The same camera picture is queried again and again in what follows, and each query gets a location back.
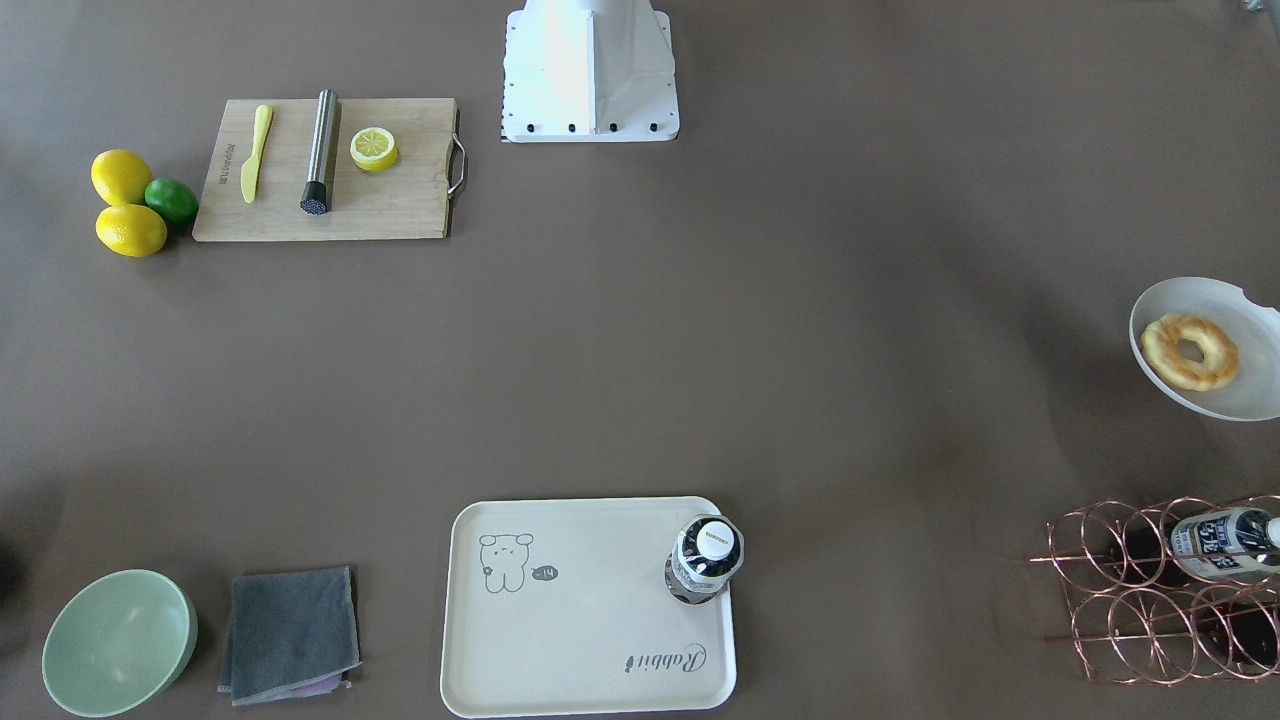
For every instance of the cream rabbit tray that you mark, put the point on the cream rabbit tray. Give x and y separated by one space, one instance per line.
560 607

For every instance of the steel muddler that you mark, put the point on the steel muddler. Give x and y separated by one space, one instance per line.
318 188

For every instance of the wooden cutting board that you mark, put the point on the wooden cutting board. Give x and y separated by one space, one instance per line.
410 201

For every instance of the grey folded cloth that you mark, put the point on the grey folded cloth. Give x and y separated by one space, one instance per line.
290 635

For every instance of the copper wire bottle rack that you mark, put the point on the copper wire bottle rack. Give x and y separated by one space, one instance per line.
1128 634

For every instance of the yellow plastic knife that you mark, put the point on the yellow plastic knife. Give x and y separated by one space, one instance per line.
249 175

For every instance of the half lemon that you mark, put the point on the half lemon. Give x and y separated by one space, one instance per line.
373 149

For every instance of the green bowl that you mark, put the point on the green bowl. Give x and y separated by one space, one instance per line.
120 641

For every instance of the white round plate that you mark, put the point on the white round plate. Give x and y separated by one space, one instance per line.
1254 393

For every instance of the dark drink bottle in rack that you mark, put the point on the dark drink bottle in rack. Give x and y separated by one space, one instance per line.
1238 544

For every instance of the green lime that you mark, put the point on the green lime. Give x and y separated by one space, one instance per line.
174 201

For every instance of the yellow glazed donut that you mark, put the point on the yellow glazed donut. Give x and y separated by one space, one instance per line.
1190 352

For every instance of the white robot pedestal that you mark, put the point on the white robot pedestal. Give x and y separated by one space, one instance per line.
589 72

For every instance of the yellow lemon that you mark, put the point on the yellow lemon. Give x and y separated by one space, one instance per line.
120 177
131 230

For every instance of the dark drink bottle on tray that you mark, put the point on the dark drink bottle on tray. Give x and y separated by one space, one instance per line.
707 552

